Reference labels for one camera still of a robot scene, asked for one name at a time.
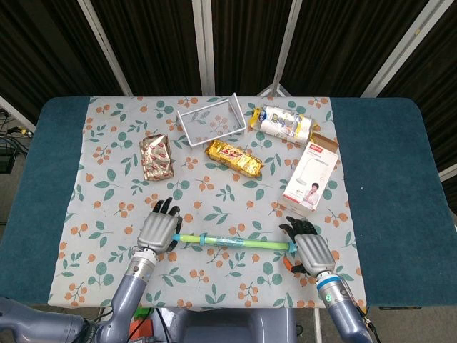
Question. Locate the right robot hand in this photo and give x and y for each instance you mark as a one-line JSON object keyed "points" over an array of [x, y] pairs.
{"points": [[316, 253]]}

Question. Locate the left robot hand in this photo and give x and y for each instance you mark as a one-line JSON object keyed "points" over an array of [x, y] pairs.
{"points": [[157, 232]]}

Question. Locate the blue green water squirter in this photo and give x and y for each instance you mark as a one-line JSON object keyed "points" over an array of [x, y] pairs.
{"points": [[257, 244]]}

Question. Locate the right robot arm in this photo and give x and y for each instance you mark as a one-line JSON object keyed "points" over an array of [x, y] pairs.
{"points": [[339, 307]]}

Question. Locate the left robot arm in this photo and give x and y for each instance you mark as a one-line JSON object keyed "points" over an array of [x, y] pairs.
{"points": [[132, 286]]}

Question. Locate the floral fruit print tablecloth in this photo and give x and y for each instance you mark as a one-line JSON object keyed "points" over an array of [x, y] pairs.
{"points": [[214, 214]]}

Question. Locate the gold foil snack pack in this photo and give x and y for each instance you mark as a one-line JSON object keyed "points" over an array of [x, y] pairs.
{"points": [[157, 157]]}

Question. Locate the white desk lamp box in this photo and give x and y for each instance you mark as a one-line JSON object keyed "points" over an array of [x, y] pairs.
{"points": [[310, 171]]}

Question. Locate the orange green connector block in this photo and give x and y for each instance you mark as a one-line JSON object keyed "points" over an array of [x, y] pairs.
{"points": [[141, 327]]}

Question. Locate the teal table cover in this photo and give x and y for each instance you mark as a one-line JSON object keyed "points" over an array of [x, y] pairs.
{"points": [[385, 178]]}

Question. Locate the yellow biscuit pack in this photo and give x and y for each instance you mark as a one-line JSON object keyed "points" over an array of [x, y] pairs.
{"points": [[232, 159]]}

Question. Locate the grey blue robot torso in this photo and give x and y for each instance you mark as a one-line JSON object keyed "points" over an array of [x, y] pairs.
{"points": [[228, 327]]}

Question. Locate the white partition frame post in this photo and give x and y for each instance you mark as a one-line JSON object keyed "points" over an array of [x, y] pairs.
{"points": [[403, 46], [107, 46], [291, 28], [203, 43]]}

